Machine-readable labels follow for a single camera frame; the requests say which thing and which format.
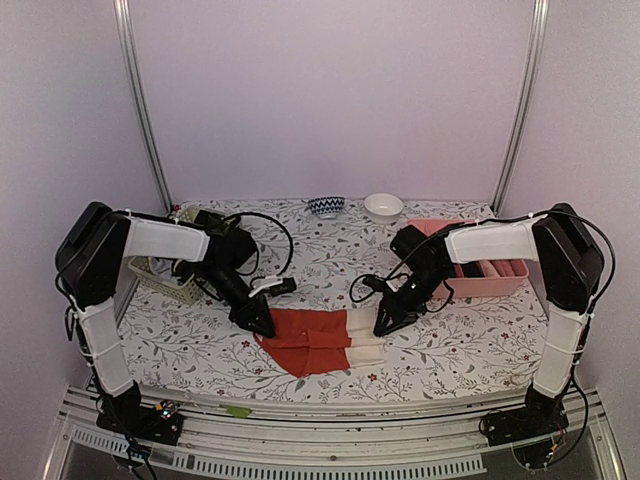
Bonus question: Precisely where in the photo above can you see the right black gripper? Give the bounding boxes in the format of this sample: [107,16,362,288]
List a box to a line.
[374,265,451,336]

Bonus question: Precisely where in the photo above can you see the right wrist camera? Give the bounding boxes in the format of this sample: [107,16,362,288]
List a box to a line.
[362,274,402,293]

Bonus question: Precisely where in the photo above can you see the red cloth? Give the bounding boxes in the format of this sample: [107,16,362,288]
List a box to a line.
[254,308,385,378]

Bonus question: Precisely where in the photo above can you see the floral patterned table mat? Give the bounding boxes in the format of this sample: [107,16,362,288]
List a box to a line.
[119,200,547,404]

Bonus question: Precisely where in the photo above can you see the blue white zigzag bowl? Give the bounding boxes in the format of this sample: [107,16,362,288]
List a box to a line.
[306,196,346,219]

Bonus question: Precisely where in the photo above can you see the small white bowl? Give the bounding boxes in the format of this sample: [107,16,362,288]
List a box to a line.
[364,193,404,225]

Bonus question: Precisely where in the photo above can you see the front aluminium rail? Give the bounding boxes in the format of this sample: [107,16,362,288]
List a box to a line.
[43,387,633,479]

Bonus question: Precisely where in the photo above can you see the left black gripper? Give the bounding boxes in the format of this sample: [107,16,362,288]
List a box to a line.
[202,265,277,339]

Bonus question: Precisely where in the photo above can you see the left aluminium frame post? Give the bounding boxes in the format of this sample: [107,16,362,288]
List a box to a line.
[113,0,173,212]

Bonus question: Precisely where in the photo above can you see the green tape piece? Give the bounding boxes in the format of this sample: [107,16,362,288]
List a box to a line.
[222,405,252,419]

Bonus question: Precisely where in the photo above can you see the pink divided organizer tray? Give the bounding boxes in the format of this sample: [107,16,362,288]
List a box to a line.
[407,218,529,299]

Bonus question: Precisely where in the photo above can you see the rolled beige cloth in tray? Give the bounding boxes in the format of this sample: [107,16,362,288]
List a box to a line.
[490,260,522,278]

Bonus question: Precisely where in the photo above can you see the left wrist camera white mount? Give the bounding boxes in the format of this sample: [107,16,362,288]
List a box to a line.
[248,276,297,298]

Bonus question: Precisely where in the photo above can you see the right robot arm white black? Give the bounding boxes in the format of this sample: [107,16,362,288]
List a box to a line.
[364,203,616,436]

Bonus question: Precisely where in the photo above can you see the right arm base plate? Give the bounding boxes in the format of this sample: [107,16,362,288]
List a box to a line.
[478,407,569,446]

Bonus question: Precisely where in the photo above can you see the right aluminium frame post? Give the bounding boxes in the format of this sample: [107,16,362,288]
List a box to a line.
[490,0,550,214]

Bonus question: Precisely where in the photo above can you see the beige perforated plastic basket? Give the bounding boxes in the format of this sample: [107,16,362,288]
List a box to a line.
[127,206,225,305]

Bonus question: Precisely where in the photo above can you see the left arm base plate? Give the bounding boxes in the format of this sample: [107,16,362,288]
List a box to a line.
[96,400,185,446]

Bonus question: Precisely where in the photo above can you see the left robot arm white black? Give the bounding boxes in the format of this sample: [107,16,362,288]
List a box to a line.
[54,201,297,434]

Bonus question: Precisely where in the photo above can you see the aluminium frame post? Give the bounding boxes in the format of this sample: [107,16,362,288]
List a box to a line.
[490,0,550,214]
[113,0,173,212]

